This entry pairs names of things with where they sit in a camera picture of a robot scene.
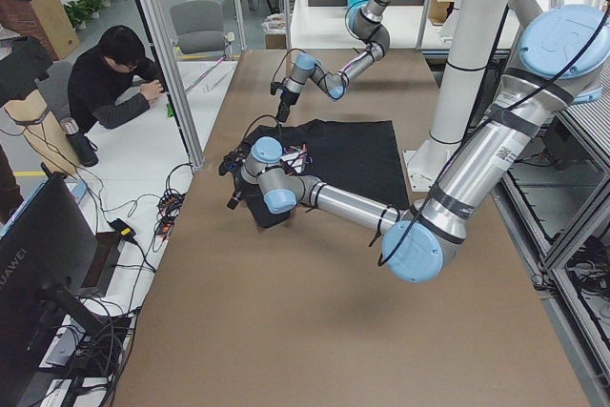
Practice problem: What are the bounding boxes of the black huawei monitor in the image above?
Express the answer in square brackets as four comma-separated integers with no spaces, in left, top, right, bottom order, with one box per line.
[1,173,97,406]

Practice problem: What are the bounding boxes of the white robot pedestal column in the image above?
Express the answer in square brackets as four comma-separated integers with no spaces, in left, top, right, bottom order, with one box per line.
[407,0,507,193]

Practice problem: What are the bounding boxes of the grey office chair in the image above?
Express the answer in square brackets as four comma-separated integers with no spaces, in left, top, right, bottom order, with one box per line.
[170,0,234,60]

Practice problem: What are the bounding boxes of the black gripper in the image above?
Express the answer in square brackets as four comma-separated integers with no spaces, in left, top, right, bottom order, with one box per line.
[275,92,297,122]
[227,173,249,211]

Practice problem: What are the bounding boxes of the black graphic t-shirt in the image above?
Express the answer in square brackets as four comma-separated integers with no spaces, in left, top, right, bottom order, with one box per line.
[234,119,410,229]

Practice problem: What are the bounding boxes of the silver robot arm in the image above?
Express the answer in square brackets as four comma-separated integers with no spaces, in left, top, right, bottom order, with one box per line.
[270,0,392,123]
[219,0,609,283]

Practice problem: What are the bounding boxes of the brown cardboard box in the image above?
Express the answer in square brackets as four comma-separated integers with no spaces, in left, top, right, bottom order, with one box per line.
[1,0,80,61]

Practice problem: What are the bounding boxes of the black thermos bottle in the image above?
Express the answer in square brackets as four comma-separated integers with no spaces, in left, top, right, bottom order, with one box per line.
[60,117,99,167]

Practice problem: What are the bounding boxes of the person in black sweater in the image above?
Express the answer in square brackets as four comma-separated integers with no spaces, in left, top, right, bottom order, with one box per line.
[68,25,164,133]

